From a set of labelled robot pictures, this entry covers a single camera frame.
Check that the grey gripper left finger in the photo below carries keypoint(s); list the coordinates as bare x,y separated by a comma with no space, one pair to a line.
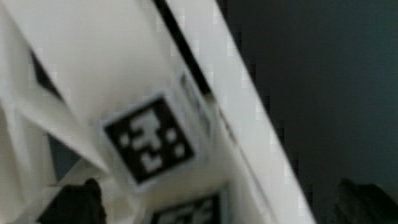
76,207

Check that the white chair back assembly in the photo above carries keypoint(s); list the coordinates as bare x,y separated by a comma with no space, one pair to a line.
131,109

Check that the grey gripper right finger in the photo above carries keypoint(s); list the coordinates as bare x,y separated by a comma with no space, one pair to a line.
365,205

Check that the white tagged cube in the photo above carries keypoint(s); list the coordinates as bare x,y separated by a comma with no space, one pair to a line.
205,210

